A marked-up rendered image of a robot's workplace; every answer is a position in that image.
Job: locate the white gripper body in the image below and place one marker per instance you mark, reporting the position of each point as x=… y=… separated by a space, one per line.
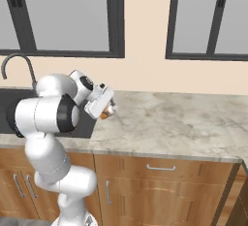
x=98 y=103

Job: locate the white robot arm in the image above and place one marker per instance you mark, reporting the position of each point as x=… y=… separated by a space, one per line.
x=45 y=113

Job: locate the orange soap dispenser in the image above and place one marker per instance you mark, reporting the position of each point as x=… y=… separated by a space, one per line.
x=108 y=111

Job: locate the dark grey sink basin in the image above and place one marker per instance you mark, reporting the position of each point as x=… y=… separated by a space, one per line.
x=84 y=124

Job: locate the dark grey curved tap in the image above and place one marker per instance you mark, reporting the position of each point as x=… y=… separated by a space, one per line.
x=19 y=58

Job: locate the wooden drawer front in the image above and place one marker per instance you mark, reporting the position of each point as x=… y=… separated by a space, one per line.
x=168 y=167

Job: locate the large black-framed window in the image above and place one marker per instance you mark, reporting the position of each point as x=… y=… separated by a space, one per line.
x=64 y=13

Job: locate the wide wooden cupboard door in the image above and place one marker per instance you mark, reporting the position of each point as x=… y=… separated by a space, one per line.
x=161 y=204

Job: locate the narrow black-framed window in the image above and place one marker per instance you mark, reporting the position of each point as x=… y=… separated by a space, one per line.
x=206 y=16

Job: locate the wooden corner cupboard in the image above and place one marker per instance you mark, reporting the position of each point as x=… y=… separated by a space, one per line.
x=237 y=200

